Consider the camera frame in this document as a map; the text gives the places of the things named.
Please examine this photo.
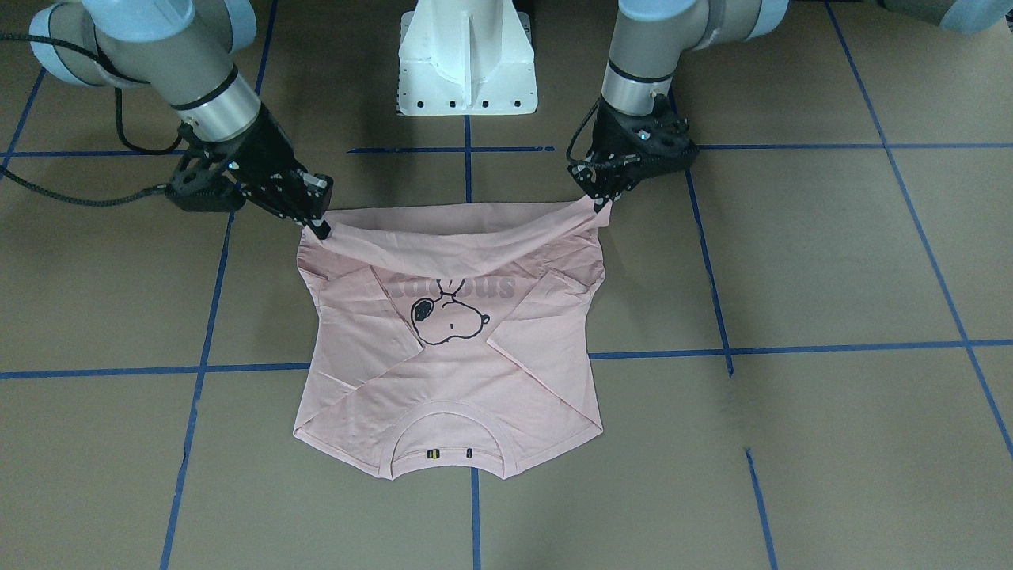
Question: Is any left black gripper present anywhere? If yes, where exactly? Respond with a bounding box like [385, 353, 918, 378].
[567, 97, 700, 214]

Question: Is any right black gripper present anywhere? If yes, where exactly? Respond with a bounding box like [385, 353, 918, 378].
[165, 107, 334, 241]

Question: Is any pink Snoopy t-shirt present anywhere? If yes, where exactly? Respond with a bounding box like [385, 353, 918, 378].
[293, 197, 611, 480]

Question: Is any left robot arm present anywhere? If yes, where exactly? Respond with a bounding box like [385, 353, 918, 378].
[567, 1, 788, 211]

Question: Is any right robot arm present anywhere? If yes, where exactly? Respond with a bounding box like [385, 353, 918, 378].
[28, 1, 333, 239]

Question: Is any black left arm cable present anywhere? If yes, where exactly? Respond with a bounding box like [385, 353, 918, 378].
[567, 99, 606, 171]

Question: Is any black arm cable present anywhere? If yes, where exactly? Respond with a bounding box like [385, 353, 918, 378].
[567, 99, 606, 171]
[0, 32, 191, 208]

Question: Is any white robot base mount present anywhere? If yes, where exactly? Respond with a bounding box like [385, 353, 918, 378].
[396, 1, 539, 116]

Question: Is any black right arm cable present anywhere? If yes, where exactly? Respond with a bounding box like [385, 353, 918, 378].
[0, 32, 191, 208]

